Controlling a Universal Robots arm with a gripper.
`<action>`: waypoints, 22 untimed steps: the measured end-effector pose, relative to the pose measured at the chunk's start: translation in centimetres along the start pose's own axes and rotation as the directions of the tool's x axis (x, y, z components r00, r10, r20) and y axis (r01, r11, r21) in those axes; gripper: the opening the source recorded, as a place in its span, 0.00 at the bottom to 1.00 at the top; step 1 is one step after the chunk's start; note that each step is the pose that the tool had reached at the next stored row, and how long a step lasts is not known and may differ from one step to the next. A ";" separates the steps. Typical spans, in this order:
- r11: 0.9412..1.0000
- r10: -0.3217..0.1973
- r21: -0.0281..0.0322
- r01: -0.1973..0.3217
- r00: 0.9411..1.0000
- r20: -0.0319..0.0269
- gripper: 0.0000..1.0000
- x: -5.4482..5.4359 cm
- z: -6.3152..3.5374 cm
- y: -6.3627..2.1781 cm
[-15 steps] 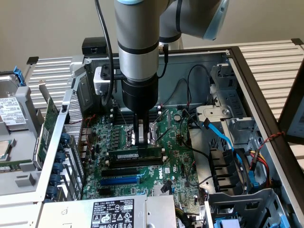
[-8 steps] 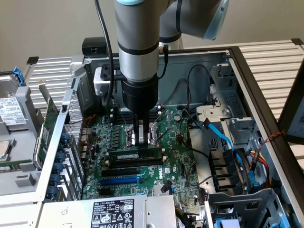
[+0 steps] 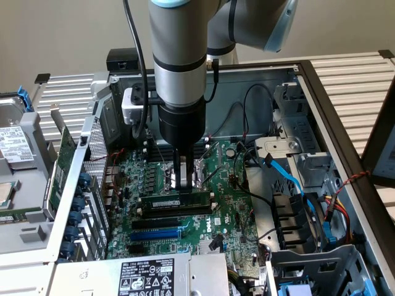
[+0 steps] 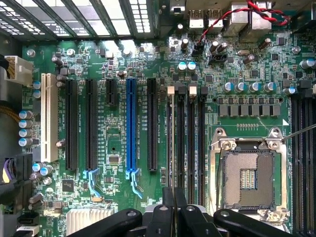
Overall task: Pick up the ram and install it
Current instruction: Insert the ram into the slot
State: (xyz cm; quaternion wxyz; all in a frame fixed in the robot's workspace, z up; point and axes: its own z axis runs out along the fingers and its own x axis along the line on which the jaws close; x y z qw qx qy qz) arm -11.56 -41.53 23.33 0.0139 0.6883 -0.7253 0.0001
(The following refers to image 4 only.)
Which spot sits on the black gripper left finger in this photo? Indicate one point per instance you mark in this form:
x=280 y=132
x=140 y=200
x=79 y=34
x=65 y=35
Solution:
x=160 y=222

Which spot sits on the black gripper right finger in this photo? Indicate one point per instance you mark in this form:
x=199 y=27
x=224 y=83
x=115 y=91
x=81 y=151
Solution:
x=197 y=222

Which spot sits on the RAM slot with white latches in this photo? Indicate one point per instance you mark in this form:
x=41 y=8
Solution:
x=192 y=148
x=169 y=148
x=310 y=172

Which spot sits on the thin metal locking lever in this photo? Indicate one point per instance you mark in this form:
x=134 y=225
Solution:
x=218 y=177
x=301 y=130

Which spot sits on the CPU socket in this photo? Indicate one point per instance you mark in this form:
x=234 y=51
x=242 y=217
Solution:
x=249 y=177

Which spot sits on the silver finned heatsink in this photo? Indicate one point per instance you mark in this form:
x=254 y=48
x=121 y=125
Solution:
x=86 y=221

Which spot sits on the green motherboard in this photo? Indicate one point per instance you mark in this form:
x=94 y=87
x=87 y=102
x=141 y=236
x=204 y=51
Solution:
x=118 y=138

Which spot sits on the long black expansion slot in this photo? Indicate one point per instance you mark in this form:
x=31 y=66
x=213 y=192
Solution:
x=152 y=123
x=71 y=123
x=91 y=123

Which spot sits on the blue expansion slot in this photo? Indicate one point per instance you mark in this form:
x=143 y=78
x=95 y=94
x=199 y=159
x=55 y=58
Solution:
x=131 y=123

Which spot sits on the black data plug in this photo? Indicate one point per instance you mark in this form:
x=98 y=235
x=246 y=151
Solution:
x=28 y=219

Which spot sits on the short black expansion slot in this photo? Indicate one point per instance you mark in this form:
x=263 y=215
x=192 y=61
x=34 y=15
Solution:
x=111 y=91

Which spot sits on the white expansion slot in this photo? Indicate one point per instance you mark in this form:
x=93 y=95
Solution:
x=49 y=118

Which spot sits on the open PC case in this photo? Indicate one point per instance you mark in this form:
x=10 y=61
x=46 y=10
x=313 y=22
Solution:
x=158 y=29

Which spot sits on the white power connector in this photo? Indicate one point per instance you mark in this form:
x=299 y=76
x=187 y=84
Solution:
x=19 y=71

